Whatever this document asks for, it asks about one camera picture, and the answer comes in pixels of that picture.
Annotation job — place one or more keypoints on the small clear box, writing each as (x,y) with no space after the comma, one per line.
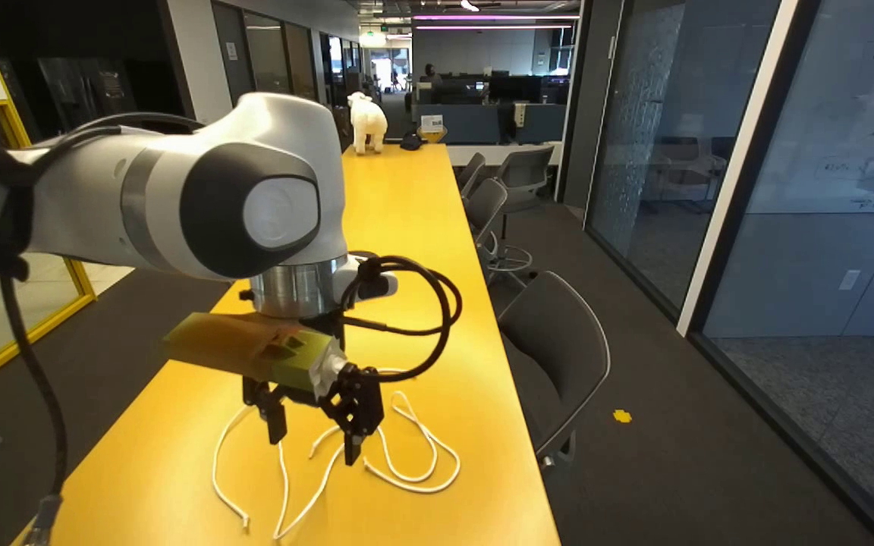
(432,127)

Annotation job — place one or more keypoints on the dark office chair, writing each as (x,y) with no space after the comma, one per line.
(468,173)
(560,333)
(485,206)

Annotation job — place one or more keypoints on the pink ceiling light strip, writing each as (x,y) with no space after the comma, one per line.
(516,18)

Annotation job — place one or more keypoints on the grey textured column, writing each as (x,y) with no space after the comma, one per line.
(637,153)

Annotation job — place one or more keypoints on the white plush dog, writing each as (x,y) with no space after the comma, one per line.
(364,121)

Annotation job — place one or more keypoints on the grey office chair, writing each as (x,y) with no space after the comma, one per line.
(528,167)

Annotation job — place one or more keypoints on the yellow metal frame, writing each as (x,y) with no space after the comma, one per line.
(31,333)

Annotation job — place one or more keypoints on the white frame post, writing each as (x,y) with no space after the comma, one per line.
(736,171)

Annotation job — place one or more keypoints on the yellow floor disc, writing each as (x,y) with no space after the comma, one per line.
(623,417)

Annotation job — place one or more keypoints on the white wall outlet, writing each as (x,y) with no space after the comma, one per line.
(850,279)

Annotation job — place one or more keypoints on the gold wrist camera bar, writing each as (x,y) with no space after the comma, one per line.
(256,349)

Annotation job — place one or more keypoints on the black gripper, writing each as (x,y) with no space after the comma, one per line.
(334,389)

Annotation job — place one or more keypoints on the small black desk item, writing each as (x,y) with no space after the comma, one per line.
(411,142)

